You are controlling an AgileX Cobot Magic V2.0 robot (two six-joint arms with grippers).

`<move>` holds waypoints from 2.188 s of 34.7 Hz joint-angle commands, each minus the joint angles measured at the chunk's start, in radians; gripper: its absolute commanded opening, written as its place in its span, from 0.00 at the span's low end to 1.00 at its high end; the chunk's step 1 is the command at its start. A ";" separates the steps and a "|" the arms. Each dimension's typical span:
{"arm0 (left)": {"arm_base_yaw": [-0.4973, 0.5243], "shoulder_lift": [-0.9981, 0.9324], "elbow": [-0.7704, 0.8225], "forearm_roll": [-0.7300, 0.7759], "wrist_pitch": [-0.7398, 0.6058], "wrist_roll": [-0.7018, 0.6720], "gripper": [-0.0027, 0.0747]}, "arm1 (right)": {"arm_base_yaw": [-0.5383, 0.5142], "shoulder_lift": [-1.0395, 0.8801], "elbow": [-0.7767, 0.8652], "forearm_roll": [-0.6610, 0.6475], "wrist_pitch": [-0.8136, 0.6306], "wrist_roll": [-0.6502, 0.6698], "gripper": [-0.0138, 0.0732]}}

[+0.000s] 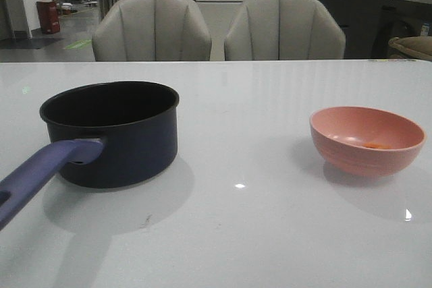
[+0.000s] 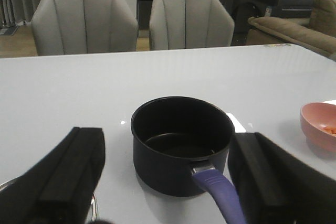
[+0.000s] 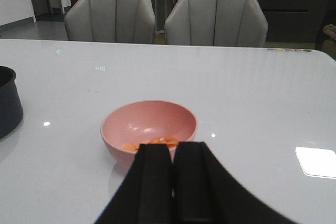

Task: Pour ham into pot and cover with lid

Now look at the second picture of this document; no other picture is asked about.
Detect pink bowl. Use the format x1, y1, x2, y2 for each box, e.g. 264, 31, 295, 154
300, 102, 335, 153

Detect glass lid blue knob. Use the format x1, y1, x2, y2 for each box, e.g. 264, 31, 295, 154
1, 177, 98, 223

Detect beige cushion sofa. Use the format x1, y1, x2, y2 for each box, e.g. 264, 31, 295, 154
245, 0, 335, 61

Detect right grey upholstered chair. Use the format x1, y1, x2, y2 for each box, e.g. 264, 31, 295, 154
149, 0, 235, 50

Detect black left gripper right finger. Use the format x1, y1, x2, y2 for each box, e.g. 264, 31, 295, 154
228, 133, 335, 223

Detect grey upholstered chair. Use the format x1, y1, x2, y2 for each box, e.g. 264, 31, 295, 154
149, 0, 235, 50
31, 0, 138, 56

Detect left grey upholstered chair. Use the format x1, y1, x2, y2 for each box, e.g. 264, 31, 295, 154
31, 0, 138, 56

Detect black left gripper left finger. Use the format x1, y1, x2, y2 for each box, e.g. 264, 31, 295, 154
1, 127, 106, 223

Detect dark blue saucepan purple handle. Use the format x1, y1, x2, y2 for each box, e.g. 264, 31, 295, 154
131, 96, 246, 223

